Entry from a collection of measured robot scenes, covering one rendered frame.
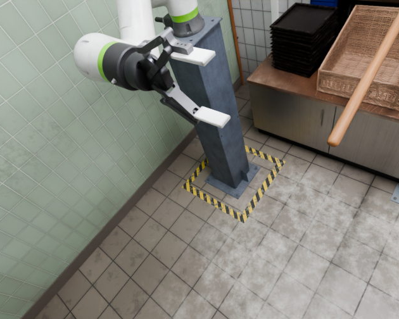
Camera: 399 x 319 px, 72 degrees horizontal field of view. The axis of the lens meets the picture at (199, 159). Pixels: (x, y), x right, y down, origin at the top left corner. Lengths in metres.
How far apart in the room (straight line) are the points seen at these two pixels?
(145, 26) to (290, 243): 1.52
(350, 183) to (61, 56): 1.91
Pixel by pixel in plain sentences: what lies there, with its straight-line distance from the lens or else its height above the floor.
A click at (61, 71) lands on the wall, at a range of 1.64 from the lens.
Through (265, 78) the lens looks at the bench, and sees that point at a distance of 1.97.
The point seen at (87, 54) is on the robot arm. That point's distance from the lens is 0.68.
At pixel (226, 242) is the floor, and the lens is 1.93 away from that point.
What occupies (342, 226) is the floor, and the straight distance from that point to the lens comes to 1.98.
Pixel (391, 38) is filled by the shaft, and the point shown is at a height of 1.20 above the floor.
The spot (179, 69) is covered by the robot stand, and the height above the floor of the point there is 1.04.
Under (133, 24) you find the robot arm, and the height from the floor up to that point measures 1.50.
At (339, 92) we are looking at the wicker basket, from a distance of 1.80.
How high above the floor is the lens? 1.79
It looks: 50 degrees down
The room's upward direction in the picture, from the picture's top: 23 degrees counter-clockwise
